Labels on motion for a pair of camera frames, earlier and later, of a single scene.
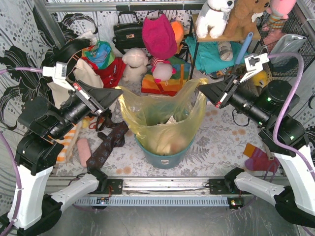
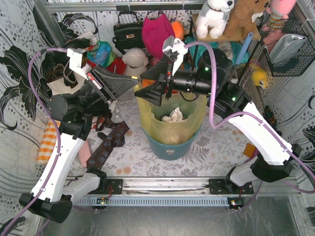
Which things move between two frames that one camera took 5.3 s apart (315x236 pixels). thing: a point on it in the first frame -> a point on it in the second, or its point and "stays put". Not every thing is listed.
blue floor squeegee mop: x=244 y=47 stays put
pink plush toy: x=279 y=11 stays put
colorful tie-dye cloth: x=102 y=53 stays put
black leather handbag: x=128 y=35 stays put
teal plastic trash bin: x=165 y=162 -> x=171 y=152
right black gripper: x=226 y=92 -> x=168 y=82
